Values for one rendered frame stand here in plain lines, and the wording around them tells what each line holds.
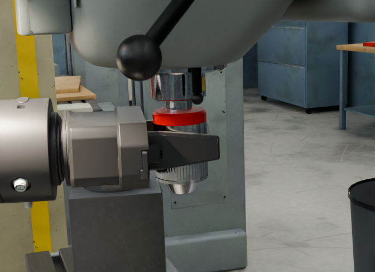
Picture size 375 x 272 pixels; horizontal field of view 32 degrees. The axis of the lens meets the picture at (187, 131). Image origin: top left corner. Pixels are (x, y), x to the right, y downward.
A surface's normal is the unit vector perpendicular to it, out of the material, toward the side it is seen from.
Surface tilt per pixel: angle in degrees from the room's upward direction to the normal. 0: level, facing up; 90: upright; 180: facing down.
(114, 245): 90
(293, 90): 90
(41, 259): 0
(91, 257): 90
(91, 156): 90
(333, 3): 99
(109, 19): 112
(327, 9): 117
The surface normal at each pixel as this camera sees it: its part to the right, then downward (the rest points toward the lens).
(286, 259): -0.04, -0.98
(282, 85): -0.95, 0.10
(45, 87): 0.31, 0.17
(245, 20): 0.37, 0.63
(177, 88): -0.05, 0.19
